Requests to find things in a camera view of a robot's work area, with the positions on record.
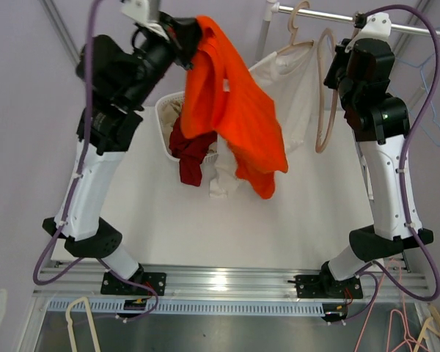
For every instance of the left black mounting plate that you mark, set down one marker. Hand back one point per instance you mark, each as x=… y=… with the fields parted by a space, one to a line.
x=147 y=283

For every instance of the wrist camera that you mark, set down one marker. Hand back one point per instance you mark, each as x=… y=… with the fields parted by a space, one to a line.
x=378 y=26
x=143 y=12

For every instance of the white perforated plastic basket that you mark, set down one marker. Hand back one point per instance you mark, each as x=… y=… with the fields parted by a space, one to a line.
x=167 y=111

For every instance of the white slotted cable duct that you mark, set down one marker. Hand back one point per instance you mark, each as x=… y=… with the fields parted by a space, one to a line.
x=190 y=307

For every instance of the orange t shirt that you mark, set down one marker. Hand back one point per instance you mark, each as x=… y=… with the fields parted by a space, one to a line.
x=222 y=97

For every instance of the beige t shirt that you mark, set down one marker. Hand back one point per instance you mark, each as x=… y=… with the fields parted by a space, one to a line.
x=176 y=144

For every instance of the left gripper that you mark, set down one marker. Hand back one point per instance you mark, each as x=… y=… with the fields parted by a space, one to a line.
x=184 y=35

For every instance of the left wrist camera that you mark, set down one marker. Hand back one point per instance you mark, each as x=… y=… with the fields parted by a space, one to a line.
x=143 y=12

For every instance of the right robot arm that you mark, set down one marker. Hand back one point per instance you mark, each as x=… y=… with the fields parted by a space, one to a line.
x=380 y=131

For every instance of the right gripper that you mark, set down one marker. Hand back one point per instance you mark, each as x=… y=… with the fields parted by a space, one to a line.
x=340 y=56

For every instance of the black mounting plate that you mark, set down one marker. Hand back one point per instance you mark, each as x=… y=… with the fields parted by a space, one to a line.
x=325 y=286
x=147 y=283

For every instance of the dark red t shirt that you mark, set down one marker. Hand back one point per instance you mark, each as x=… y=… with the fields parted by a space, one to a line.
x=190 y=152

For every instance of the blue hanger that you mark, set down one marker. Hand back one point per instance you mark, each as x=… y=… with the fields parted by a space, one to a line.
x=426 y=68
x=430 y=106

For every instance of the white clothes rack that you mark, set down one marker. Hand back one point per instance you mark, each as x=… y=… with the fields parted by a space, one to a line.
x=337 y=171

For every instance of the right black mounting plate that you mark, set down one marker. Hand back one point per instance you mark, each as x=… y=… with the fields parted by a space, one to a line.
x=325 y=286

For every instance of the white t shirt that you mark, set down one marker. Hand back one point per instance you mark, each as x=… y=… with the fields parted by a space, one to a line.
x=291 y=80

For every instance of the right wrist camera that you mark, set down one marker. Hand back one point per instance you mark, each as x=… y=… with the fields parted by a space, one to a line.
x=378 y=26

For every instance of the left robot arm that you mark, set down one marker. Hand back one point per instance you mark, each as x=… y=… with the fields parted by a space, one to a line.
x=117 y=85

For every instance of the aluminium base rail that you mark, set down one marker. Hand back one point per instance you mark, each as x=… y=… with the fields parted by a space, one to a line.
x=189 y=283

